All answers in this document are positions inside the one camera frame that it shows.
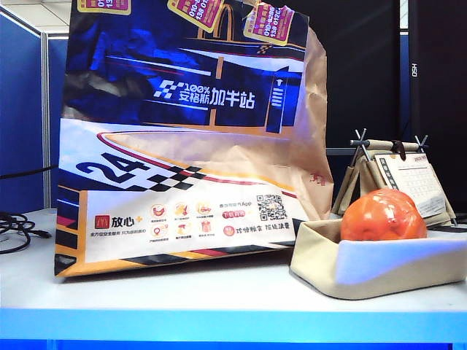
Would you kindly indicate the printed brown paper bag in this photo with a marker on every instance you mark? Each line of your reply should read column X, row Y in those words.
column 182, row 109

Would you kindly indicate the orange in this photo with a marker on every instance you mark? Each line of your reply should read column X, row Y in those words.
column 383, row 218

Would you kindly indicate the wide black monitor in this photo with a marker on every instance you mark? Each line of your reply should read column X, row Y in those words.
column 365, row 73

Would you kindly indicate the beige fabric tray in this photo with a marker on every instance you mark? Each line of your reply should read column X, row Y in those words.
column 365, row 284

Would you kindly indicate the desk calendar on wooden stand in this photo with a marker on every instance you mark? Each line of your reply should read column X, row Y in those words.
column 412, row 175

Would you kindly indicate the blue office partition panel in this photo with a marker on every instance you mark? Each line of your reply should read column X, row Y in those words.
column 20, row 109
column 57, row 109

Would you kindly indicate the black monitor with white lettering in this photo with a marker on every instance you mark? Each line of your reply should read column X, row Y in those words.
column 445, row 91

